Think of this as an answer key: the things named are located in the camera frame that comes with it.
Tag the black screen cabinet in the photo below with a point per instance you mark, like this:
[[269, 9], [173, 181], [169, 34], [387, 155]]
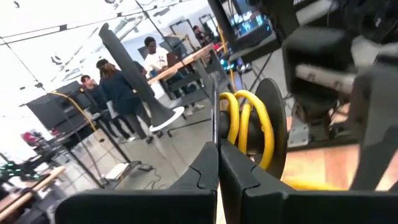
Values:
[[59, 105]]

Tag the wooden table edge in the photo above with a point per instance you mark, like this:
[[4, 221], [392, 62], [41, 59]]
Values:
[[31, 186]]

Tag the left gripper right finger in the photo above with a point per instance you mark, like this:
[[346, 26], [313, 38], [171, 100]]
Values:
[[311, 208]]

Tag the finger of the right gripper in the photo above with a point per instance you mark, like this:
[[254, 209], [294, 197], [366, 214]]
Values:
[[379, 118]]

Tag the floor stand with round base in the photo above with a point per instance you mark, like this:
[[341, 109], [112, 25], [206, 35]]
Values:
[[130, 71]]

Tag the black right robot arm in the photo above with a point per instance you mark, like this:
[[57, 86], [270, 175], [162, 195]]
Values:
[[357, 15]]

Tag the black monitor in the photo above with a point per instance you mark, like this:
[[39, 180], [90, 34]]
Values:
[[245, 21]]

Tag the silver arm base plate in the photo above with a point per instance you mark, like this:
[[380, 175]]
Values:
[[298, 133]]

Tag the wooden work table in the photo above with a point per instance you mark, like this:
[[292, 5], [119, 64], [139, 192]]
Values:
[[183, 62]]

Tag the laptop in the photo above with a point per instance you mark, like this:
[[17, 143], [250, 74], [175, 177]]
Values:
[[174, 57]]

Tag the distant robot with green light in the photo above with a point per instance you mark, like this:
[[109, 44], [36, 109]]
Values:
[[15, 169]]

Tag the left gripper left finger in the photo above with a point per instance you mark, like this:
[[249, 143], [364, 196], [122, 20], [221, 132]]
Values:
[[149, 208]]

